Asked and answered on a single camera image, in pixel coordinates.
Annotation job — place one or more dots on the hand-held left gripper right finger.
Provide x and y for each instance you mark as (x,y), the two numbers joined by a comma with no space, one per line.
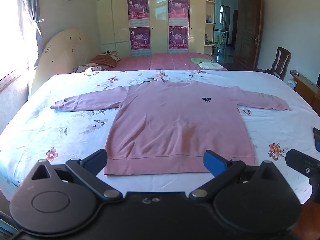
(213,161)

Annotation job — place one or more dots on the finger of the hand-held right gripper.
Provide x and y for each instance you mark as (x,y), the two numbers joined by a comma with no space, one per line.
(302,163)
(317,140)

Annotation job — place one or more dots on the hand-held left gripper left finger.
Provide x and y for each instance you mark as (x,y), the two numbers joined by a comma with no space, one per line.
(96,159)

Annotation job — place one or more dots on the pink sweater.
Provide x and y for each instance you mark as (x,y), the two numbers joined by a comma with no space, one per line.
(175,125)

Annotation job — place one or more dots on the white floral bed sheet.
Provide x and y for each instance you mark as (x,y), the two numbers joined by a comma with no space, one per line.
(62,130)

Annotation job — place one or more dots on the wooden cabinet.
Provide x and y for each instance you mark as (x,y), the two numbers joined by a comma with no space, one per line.
(306,90)

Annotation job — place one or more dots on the dark wooden chair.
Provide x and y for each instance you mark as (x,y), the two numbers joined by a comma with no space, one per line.
(281,61)

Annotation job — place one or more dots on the floral patterned pillow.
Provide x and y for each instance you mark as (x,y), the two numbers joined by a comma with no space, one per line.
(90,68)

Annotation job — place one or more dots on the white folded cloth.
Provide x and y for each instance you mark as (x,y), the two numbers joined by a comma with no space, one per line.
(211,65)

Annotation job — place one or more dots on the brown striped pillow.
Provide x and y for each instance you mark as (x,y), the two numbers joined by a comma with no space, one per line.
(103,60)

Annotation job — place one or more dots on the green folded cloth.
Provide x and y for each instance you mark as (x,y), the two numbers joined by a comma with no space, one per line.
(200,60)

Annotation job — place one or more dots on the small floral pillow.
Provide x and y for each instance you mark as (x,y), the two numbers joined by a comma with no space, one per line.
(112,54)

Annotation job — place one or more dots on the pink checked bed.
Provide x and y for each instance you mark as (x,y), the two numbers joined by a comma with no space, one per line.
(170,61)

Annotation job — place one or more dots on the cream rounded headboard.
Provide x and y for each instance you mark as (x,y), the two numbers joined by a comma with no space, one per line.
(60,52)

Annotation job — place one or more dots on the green hanging towel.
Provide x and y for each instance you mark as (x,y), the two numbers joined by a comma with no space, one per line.
(219,40)

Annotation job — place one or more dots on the brown wooden door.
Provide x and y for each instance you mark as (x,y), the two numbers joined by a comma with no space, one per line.
(247,35)

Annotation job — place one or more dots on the clear bottle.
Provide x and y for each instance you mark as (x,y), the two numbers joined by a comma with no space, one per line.
(210,18)

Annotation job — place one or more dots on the cream wardrobe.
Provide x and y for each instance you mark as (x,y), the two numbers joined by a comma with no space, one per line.
(112,17)

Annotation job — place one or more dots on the window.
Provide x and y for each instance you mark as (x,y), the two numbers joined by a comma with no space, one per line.
(10,30)

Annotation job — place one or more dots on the grey curtain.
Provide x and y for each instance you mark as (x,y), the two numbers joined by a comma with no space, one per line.
(32,10)

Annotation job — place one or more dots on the purple wall poster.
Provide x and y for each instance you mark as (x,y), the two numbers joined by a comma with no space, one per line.
(140,40)
(138,8)
(178,7)
(178,38)

